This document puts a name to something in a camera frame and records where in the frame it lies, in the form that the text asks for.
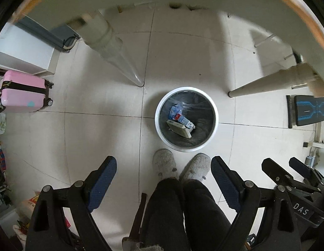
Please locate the orange and red packet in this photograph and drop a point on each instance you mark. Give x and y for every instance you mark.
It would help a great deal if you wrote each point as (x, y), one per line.
(27, 206)

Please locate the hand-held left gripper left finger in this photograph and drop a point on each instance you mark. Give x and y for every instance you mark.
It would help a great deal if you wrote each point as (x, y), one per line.
(101, 185)

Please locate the white tapered table leg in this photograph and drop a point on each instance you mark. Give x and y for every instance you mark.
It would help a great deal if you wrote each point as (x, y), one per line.
(269, 82)
(112, 44)

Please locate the white trash bin black liner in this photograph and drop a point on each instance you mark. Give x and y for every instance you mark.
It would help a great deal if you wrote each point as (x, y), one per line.
(203, 133)

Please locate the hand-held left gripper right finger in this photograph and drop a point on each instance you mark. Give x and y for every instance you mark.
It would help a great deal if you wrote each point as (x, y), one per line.
(226, 185)

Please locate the blue crumpled wrapper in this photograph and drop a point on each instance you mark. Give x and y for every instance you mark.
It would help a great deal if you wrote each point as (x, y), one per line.
(176, 109)

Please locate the grey fluffy left slipper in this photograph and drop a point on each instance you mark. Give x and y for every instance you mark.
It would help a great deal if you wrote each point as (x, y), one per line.
(164, 162)

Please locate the person's right leg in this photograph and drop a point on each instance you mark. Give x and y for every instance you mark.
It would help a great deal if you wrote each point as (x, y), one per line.
(206, 214)

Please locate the blue and white carton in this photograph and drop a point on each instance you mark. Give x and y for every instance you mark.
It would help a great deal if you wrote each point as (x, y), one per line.
(184, 121)

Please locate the grey fluffy slipper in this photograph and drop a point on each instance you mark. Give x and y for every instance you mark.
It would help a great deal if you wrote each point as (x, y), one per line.
(195, 166)
(164, 162)

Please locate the black and blue exercise board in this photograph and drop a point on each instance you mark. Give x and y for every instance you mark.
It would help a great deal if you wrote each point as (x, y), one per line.
(309, 111)

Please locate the white cabinet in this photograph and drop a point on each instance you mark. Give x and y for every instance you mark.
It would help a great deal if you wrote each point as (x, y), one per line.
(23, 52)

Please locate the white metal stand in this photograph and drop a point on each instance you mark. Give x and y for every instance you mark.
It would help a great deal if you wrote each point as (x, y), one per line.
(318, 142)

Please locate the person's left leg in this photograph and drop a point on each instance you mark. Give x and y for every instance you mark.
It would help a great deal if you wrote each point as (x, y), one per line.
(164, 214)

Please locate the white flat carton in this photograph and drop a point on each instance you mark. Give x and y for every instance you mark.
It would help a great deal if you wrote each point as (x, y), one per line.
(179, 130)

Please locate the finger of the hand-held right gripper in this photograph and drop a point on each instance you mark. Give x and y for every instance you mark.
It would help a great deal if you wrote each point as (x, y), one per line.
(275, 171)
(301, 167)

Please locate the person's leg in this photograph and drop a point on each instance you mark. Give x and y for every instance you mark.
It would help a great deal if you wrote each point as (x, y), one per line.
(164, 214)
(206, 214)

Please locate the pink suitcase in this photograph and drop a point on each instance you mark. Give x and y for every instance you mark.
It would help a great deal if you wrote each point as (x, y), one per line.
(21, 91)

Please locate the white plastic bag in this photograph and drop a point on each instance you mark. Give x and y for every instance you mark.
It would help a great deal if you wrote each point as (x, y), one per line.
(0, 124)

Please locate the grey fluffy right slipper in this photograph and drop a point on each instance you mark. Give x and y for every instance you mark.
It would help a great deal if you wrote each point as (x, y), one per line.
(195, 166)

